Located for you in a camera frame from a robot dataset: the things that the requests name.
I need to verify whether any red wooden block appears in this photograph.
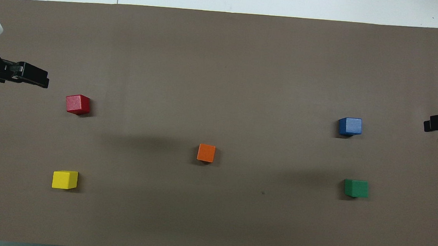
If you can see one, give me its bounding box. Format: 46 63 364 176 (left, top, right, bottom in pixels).
65 94 91 116

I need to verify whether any blue wooden block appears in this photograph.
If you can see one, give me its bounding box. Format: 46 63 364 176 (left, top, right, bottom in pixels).
337 116 363 138

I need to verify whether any green wooden block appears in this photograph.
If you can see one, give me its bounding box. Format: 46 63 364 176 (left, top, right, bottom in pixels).
343 179 370 199

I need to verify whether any yellow wooden block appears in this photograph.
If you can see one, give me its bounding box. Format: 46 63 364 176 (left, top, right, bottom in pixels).
52 169 79 191

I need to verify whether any orange wooden block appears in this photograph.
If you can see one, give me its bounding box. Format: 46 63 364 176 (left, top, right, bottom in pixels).
196 143 217 164

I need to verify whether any brown table mat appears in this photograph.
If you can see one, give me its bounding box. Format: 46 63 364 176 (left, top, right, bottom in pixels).
0 0 438 246

